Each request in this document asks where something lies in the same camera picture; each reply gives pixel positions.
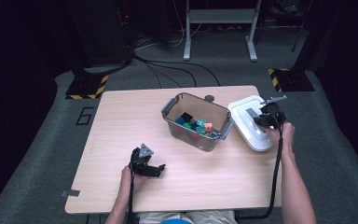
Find white bin lid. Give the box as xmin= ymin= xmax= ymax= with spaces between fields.
xmin=227 ymin=94 xmax=276 ymax=152

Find person's left hand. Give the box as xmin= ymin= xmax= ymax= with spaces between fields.
xmin=119 ymin=164 xmax=147 ymax=194

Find black stand post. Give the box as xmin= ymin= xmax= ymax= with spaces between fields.
xmin=292 ymin=0 xmax=343 ymax=73

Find person's blue cloth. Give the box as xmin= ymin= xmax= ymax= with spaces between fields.
xmin=160 ymin=217 xmax=196 ymax=224

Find black and white toy block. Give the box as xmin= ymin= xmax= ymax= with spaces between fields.
xmin=180 ymin=112 xmax=194 ymax=124

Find thin black floor cable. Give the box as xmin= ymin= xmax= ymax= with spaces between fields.
xmin=141 ymin=60 xmax=198 ymax=88
xmin=133 ymin=55 xmax=222 ymax=87
xmin=145 ymin=63 xmax=163 ymax=89
xmin=153 ymin=68 xmax=183 ymax=89

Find right hand-held gripper black cable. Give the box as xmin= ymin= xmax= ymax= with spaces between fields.
xmin=237 ymin=125 xmax=285 ymax=221

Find left hand-held gripper black cable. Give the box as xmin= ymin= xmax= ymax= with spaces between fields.
xmin=127 ymin=169 xmax=136 ymax=224

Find clear brown storage box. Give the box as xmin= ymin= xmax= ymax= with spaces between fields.
xmin=160 ymin=91 xmax=235 ymax=153

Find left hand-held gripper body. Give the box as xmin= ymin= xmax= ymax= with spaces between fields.
xmin=129 ymin=143 xmax=155 ymax=177

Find grey tape piece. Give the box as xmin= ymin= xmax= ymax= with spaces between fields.
xmin=61 ymin=189 xmax=81 ymax=198

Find white metal stand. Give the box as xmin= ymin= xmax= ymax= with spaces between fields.
xmin=183 ymin=0 xmax=259 ymax=63

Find person's right hand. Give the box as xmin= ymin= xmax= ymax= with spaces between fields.
xmin=265 ymin=121 xmax=296 ymax=155

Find hand-held gripper black cable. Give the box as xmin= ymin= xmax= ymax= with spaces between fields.
xmin=127 ymin=169 xmax=136 ymax=224
xmin=237 ymin=125 xmax=285 ymax=221

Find person's light trousers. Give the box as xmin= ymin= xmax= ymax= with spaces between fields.
xmin=136 ymin=210 xmax=239 ymax=224

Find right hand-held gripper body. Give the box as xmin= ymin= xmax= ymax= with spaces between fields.
xmin=259 ymin=94 xmax=288 ymax=130

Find hazard-striped black base plate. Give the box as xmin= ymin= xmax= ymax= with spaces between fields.
xmin=268 ymin=68 xmax=315 ymax=92
xmin=65 ymin=74 xmax=110 ymax=101

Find dark equipment tower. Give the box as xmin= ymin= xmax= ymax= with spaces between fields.
xmin=64 ymin=0 xmax=136 ymax=68

